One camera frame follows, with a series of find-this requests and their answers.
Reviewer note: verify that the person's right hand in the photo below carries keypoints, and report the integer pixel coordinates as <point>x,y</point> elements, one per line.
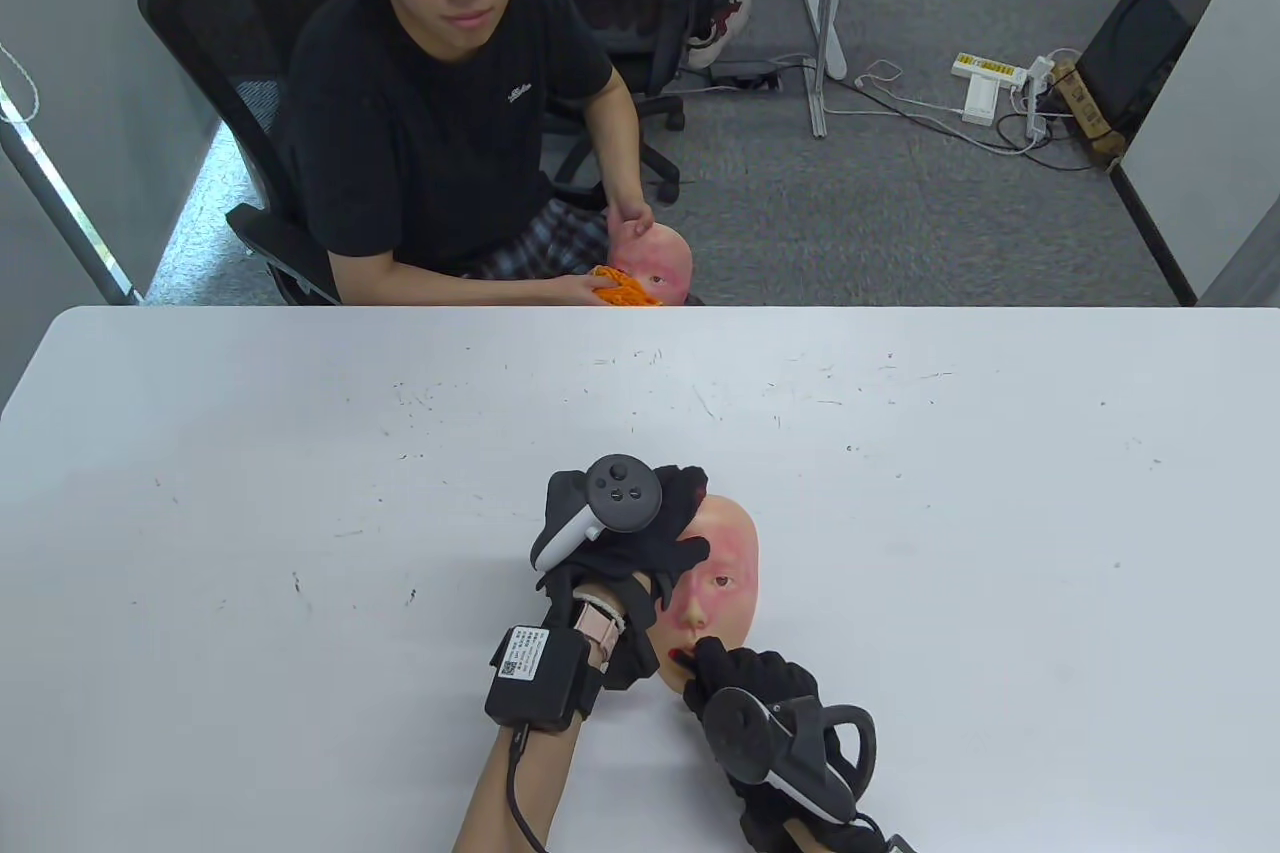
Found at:
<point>760,678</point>

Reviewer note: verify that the person's left hand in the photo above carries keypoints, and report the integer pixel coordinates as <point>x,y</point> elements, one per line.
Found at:
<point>640,553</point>

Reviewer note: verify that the black lipstick with red label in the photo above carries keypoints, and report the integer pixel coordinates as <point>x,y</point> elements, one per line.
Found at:
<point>684,659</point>

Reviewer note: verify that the beige mannequin face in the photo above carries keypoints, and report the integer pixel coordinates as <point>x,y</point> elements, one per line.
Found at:
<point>725,543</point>

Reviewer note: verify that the pink stained mannequin face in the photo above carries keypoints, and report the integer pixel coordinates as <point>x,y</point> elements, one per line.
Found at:
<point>662,255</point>

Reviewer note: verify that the person's left forearm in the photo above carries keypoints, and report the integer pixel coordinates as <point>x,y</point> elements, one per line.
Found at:
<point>555,763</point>

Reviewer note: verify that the right hand tracking controller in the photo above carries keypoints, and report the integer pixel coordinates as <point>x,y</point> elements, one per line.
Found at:
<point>740,733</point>

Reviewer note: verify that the hand tracking controller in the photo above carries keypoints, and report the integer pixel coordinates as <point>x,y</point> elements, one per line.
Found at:
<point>740,733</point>
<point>625,493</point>

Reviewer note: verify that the left hand tracking controller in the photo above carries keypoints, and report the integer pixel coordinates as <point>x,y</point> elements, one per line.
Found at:
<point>625,493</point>

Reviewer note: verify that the pink wrist watch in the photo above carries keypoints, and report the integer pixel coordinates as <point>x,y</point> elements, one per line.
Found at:
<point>598,628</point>

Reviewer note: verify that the orange cloth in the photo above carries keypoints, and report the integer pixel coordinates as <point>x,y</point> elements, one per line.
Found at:
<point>625,288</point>

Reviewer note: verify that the black floor power box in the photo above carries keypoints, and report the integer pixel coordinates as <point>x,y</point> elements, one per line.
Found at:
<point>742,74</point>

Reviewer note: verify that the white power adapter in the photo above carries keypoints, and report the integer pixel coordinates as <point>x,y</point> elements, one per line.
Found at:
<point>980,101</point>

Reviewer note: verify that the white power strip yellow label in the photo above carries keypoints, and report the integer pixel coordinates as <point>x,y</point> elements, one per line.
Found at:
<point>988,69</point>

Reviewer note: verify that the plain white power strip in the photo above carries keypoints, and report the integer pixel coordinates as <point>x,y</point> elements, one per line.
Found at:
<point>1038,103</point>

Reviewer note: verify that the brown cardboard box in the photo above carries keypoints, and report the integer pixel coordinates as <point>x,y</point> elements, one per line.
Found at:
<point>1090,118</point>

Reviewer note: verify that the white partition panel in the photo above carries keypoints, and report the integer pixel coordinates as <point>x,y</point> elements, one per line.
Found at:
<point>1200,143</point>

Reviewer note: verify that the black mesh office chair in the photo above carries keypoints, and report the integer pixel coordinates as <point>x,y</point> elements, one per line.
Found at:
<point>200,13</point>

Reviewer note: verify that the black computer tower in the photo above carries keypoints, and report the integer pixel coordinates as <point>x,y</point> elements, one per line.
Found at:
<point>1135,53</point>

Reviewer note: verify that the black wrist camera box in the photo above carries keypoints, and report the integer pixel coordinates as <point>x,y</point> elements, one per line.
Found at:
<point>540,683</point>

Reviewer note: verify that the grey metal post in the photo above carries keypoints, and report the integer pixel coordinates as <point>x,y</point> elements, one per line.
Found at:
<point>60,203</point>

